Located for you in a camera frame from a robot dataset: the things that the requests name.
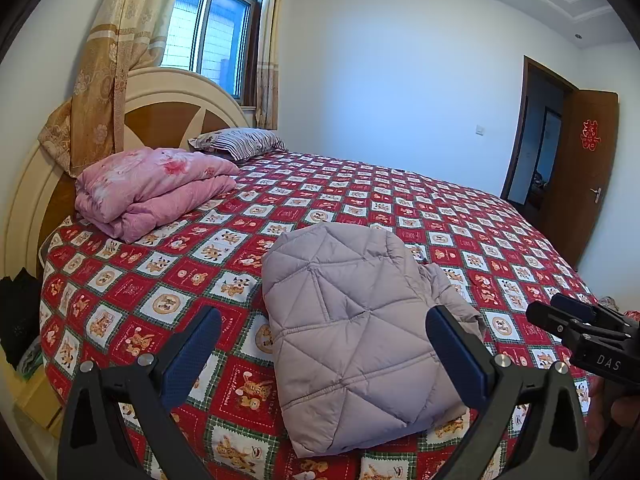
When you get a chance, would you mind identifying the lilac quilted puffer jacket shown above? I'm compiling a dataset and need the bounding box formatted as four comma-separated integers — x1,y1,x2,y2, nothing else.
262,222,486,458

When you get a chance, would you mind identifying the wooden bedside cabinet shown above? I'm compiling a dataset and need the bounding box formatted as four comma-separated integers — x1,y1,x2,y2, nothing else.
1,352,62,466

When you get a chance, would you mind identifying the red double happiness decal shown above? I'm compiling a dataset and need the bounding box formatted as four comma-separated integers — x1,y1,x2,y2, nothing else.
580,119,601,152

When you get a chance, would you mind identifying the brown wooden door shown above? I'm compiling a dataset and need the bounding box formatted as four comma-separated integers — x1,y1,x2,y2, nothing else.
538,90,620,266

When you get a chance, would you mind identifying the pink folded quilt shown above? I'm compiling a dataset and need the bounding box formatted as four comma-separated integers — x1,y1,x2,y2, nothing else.
75,148,240,243

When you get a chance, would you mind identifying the striped pillow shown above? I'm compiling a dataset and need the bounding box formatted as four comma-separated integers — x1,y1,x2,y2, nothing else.
188,128,286,162

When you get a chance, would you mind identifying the cream wooden headboard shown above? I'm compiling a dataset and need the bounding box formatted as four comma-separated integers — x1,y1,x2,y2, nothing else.
2,65,252,281

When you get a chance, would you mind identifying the right beige curtain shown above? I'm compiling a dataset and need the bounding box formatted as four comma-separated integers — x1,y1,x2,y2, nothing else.
255,0,282,130

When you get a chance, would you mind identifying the beige curtain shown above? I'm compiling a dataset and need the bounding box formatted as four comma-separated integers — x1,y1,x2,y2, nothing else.
38,0,175,178
255,0,282,130

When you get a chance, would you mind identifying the left beige curtain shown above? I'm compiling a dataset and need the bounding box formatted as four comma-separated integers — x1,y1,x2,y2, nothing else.
38,0,175,178

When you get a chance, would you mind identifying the silver door handle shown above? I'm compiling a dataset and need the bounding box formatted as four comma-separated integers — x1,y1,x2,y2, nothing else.
590,188,602,204

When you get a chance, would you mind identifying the dark wooden door frame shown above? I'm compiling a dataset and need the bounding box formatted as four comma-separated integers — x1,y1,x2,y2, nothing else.
500,56,579,214

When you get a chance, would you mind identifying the window with blue frame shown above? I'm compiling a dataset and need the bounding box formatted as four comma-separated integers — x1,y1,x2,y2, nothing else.
160,0,260,105

